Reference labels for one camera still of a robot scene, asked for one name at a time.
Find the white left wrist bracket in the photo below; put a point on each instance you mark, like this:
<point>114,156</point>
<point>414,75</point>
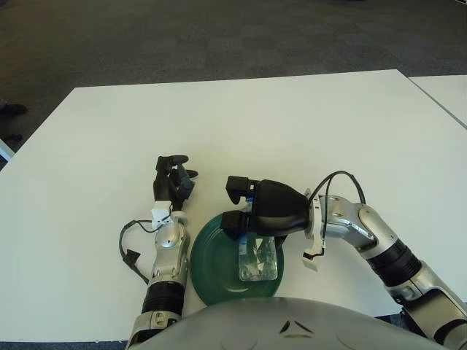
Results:
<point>160,213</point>

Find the green round plate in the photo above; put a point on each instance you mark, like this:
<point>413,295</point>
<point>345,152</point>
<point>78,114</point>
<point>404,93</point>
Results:
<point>219,262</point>

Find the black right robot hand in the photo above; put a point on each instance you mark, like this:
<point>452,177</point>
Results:
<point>277,209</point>

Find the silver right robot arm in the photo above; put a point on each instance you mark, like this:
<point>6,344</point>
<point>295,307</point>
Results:
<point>383,248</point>

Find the person in blue jeans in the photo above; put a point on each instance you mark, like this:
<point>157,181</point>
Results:
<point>11,109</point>

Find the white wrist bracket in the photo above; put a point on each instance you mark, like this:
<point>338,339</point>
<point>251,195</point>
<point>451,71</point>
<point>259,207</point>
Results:
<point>160,213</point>
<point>312,260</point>

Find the grey robot torso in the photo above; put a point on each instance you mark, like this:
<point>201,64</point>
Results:
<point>273,328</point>

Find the white furniture corner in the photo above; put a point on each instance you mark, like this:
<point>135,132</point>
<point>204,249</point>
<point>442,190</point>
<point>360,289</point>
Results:
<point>4,149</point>

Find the clear bottle with blue cap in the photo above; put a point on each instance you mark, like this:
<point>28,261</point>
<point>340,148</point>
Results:
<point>257,259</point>

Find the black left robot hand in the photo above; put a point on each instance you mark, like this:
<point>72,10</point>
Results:
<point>168,186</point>

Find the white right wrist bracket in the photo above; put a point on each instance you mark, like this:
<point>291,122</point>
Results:
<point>312,260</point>

